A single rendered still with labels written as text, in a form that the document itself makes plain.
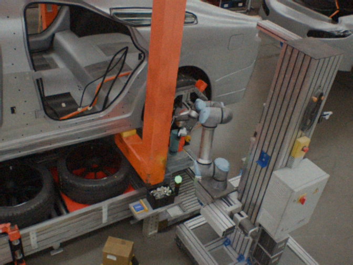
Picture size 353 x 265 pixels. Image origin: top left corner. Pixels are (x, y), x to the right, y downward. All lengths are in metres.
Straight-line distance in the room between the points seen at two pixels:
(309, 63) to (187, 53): 1.44
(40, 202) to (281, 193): 1.85
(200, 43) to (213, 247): 1.77
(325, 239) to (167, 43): 2.50
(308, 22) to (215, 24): 2.18
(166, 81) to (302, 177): 1.13
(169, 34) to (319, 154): 3.10
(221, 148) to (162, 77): 2.20
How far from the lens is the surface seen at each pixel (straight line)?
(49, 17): 5.28
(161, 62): 2.67
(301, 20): 5.55
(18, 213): 3.24
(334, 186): 4.78
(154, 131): 2.97
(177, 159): 4.12
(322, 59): 2.31
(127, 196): 3.43
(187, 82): 3.61
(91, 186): 3.37
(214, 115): 2.66
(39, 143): 3.29
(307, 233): 4.10
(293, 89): 2.41
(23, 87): 3.01
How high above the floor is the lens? 2.85
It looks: 36 degrees down
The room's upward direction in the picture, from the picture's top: 8 degrees clockwise
